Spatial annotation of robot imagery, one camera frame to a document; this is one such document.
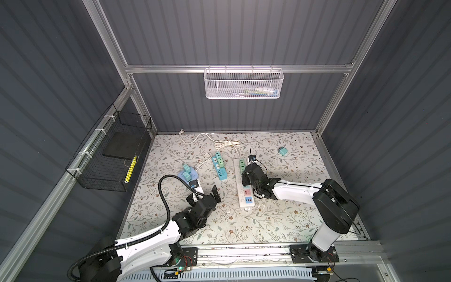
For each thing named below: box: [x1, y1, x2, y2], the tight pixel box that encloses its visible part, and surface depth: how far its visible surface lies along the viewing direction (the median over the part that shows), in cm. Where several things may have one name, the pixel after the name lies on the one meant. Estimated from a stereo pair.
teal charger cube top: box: [278, 146, 289, 157], surface depth 111 cm
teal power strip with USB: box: [211, 156, 228, 181], surface depth 101 cm
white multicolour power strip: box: [233, 158, 255, 208], surface depth 89 cm
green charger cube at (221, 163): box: [217, 158, 225, 169], surface depth 100 cm
